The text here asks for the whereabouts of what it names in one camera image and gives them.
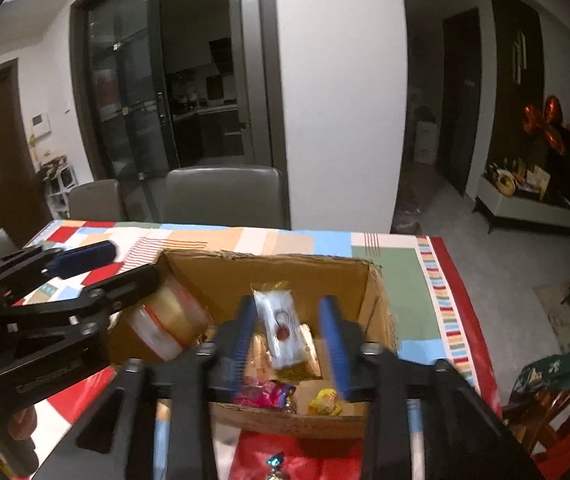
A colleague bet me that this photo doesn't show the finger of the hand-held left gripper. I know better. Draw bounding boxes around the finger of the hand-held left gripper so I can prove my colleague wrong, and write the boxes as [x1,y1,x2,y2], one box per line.
[0,262,163,337]
[0,239,118,287]

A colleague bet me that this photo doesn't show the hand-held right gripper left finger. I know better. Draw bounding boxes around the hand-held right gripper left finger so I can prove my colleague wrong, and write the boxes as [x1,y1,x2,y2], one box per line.
[32,296,261,480]

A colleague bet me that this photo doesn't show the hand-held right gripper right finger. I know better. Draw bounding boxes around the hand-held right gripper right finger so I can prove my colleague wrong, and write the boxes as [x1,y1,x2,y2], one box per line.
[317,296,546,480]

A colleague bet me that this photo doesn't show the white snack packet round print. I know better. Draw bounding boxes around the white snack packet round print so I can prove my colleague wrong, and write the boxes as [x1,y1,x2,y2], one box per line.
[251,282,302,371]

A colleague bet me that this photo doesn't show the yellow round snack wrapper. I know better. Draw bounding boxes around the yellow round snack wrapper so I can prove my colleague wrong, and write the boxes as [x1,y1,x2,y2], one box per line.
[307,387,343,416]

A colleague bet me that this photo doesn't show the pink snack packet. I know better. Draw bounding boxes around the pink snack packet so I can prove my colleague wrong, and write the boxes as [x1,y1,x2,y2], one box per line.
[235,380,296,411]

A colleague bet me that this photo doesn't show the tan striped snack packet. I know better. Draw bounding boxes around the tan striped snack packet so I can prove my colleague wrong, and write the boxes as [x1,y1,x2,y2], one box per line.
[125,275,213,363]

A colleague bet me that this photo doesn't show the brown cardboard box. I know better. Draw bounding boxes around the brown cardboard box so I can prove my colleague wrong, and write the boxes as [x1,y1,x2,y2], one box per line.
[107,247,398,441]

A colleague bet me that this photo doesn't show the person's left hand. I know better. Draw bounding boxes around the person's left hand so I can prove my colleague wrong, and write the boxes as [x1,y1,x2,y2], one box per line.
[5,404,40,441]

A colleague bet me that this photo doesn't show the white shoe rack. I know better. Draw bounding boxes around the white shoe rack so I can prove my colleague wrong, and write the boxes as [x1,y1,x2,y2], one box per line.
[37,157,78,216]

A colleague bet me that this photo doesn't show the brown wooden door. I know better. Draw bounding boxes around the brown wooden door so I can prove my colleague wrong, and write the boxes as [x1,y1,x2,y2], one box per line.
[0,60,50,246]

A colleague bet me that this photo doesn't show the colourful patchwork tablecloth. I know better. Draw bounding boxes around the colourful patchwork tablecloth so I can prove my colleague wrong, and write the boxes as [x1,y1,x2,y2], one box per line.
[12,219,506,480]

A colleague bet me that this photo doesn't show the colourful foil candy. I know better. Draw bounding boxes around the colourful foil candy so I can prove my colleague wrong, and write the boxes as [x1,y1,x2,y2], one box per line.
[264,451,286,480]

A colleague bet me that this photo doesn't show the dark sliding glass door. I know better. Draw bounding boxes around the dark sliding glass door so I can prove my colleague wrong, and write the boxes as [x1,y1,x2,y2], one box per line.
[70,0,266,181]

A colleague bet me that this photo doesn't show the brown wooden chair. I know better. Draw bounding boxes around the brown wooden chair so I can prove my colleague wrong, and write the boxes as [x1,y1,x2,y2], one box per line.
[502,360,570,480]

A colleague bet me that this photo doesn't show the white floor box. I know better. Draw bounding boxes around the white floor box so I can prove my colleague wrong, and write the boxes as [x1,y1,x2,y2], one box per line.
[415,120,438,166]

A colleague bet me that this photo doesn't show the grey floor mat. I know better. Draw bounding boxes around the grey floor mat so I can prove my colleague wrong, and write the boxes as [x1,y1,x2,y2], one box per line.
[532,284,570,356]

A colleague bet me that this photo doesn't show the yellow basket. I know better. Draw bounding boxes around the yellow basket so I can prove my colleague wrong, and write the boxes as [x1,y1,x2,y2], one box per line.
[495,170,518,195]

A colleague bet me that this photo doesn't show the white low cabinet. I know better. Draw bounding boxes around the white low cabinet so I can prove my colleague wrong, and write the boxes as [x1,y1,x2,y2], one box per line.
[475,177,570,233]

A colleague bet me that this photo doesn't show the black range hood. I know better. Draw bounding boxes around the black range hood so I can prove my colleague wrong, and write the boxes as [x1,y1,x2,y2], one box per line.
[210,37,233,76]

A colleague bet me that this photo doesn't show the silver refrigerator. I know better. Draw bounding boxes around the silver refrigerator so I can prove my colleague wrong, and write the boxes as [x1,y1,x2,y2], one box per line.
[227,0,273,166]

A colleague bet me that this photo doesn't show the dark interior door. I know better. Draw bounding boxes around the dark interior door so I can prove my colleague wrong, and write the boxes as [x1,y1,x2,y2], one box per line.
[442,7,482,198]

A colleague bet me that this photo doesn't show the red foil balloons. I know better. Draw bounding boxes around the red foil balloons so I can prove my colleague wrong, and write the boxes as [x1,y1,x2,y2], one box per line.
[524,96,566,156]

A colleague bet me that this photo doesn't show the dark wardrobe with metal handles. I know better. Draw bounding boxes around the dark wardrobe with metal handles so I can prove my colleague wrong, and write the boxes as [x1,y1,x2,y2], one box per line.
[488,0,546,161]

